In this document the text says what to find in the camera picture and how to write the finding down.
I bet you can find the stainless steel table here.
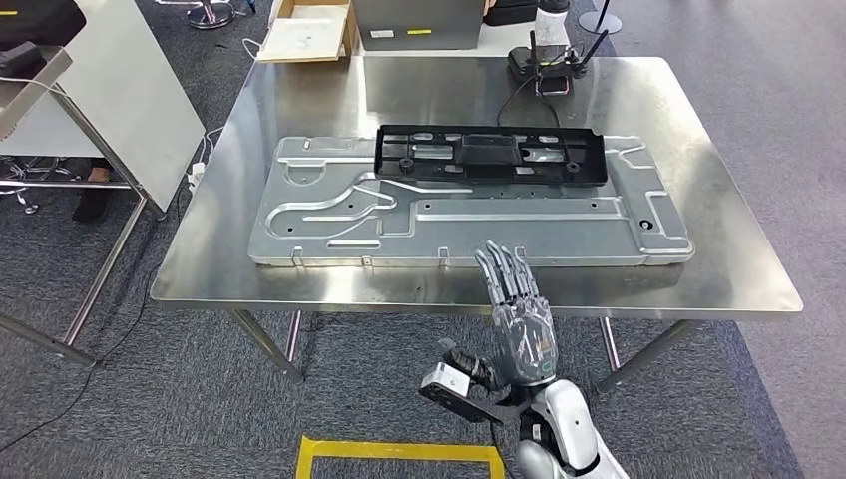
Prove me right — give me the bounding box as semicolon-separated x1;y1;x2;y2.
0;46;167;369

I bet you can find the grey metal box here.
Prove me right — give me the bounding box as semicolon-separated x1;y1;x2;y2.
351;0;489;53

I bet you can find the black router with antennas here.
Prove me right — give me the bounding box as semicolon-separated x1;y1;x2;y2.
507;29;611;84

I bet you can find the white divider panel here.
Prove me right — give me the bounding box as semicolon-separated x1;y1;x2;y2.
0;0;208;215

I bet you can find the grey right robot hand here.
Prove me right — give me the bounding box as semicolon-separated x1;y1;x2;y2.
438;239;561;391

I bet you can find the person's foot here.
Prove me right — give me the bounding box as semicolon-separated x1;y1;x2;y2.
71;165;115;225

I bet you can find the open cardboard box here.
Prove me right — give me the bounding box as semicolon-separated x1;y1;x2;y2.
255;0;359;66

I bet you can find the stainless steel workbench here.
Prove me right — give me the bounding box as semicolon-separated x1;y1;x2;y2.
150;56;805;396

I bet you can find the black case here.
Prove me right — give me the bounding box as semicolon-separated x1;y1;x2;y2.
0;0;89;53
482;0;540;28

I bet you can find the small black phone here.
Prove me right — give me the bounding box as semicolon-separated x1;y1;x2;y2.
537;74;572;99

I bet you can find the black router cable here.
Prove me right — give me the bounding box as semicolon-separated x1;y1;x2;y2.
495;74;563;129

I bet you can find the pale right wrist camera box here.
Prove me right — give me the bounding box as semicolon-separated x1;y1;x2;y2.
418;361;530;426

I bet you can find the black floor cable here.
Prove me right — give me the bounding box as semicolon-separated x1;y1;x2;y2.
0;263;167;455

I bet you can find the embossed sheet metal plate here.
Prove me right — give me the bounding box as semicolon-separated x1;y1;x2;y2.
247;135;696;269

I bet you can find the clear plastic bottle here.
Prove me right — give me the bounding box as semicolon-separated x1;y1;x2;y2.
534;0;573;49

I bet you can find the chrome chair base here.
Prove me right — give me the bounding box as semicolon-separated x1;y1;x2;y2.
155;0;257;31
0;155;82;217

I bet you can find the grey round stand base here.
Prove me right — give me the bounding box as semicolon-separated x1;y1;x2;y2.
578;0;624;36

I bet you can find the black plastic plate holder part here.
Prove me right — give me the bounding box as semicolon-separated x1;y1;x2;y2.
373;124;610;189

